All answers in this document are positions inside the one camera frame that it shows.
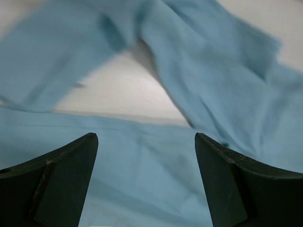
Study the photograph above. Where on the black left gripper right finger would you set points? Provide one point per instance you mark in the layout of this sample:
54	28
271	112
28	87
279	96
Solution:
242	192

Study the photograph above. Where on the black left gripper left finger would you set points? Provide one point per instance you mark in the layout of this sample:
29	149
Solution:
49	190

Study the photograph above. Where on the light blue trousers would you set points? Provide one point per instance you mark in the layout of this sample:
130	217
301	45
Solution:
220	72

